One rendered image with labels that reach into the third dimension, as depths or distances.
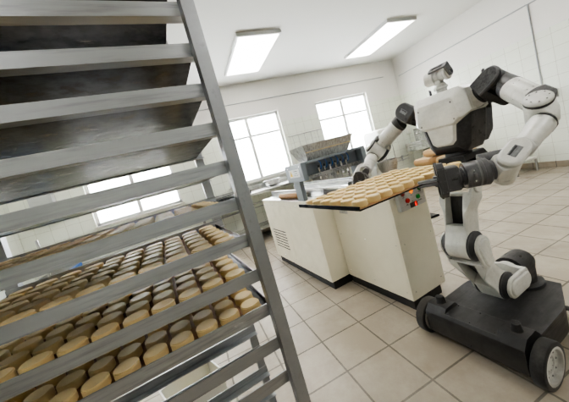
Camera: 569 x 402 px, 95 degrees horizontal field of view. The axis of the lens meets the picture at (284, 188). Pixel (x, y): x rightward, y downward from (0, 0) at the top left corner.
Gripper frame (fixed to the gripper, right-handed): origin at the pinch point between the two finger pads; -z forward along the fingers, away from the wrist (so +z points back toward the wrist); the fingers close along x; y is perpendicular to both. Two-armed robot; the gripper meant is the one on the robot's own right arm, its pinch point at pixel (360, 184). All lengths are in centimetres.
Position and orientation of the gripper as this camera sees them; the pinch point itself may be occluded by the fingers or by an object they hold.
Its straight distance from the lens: 136.7
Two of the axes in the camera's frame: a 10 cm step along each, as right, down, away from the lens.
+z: 3.2, -1.7, 9.3
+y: 9.1, -2.1, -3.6
